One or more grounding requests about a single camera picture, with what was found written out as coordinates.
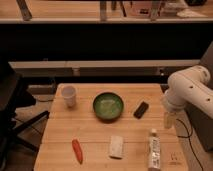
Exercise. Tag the orange carrot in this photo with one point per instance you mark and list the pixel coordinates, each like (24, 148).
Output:
(78, 151)

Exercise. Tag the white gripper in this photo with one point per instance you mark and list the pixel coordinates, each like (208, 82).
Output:
(172, 103)

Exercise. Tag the long grey metal rail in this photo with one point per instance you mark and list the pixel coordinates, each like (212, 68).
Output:
(100, 68)

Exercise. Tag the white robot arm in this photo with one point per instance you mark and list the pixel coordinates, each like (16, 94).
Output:
(187, 86)

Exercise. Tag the black office chair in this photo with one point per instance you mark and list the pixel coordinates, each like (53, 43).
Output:
(13, 94)

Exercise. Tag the white tube with cap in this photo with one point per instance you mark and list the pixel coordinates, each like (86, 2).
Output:
(154, 158)

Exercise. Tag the white sponge block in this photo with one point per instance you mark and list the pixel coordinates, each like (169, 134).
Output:
(116, 147)

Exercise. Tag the black rectangular block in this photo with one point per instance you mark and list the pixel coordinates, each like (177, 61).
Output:
(143, 107)

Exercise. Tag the green ceramic bowl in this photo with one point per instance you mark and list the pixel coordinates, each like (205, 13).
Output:
(108, 106)

